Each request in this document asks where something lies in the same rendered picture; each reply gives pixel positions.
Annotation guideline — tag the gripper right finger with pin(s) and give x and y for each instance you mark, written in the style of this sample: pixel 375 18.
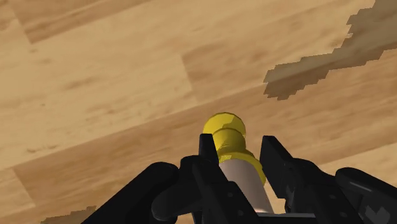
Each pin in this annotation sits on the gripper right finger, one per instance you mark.
pixel 307 183

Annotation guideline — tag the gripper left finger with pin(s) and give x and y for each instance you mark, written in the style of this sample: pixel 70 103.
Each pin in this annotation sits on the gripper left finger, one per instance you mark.
pixel 198 186

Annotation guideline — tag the white bottle with yellow cap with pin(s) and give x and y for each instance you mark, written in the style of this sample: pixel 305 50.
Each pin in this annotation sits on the white bottle with yellow cap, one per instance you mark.
pixel 238 167

